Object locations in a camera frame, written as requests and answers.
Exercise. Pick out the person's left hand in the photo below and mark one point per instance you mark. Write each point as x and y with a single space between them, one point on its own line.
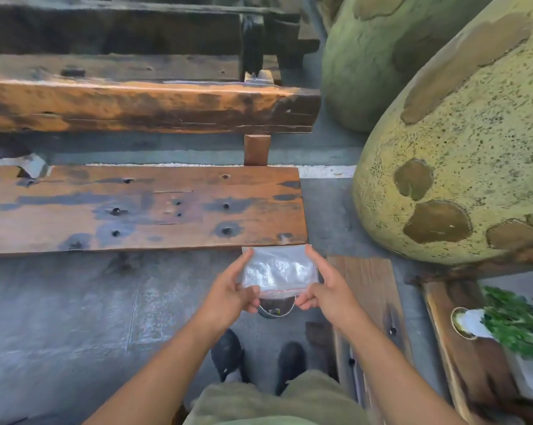
226 300

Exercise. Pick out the person's right hand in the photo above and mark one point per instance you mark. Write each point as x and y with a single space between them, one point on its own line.
332 298

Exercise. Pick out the person's left forearm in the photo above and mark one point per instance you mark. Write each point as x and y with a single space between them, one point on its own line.
160 376

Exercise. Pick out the person's black left shoe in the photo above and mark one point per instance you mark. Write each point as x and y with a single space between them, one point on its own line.
226 354

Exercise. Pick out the person's light green shirt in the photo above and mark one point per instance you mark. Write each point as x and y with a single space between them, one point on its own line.
271 402

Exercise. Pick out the brown wooden plank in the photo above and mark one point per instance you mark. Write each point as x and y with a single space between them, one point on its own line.
372 296

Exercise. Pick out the black lined metal bin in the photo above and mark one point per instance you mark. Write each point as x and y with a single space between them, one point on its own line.
275 308

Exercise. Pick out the long rustic wooden bench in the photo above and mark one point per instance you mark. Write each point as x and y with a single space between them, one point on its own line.
138 203

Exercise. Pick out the white plant pot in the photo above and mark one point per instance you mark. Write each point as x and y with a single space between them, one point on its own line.
470 323

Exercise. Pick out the wooden plant stand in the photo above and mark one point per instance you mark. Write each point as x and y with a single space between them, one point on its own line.
474 376

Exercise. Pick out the fine-leaved green plant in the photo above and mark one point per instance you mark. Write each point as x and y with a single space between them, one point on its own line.
514 323

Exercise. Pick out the large spotted yellow-green urn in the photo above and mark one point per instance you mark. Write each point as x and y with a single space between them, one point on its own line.
368 53
465 150

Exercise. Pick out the dark wooden beam bench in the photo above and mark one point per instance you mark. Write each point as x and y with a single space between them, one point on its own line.
116 30

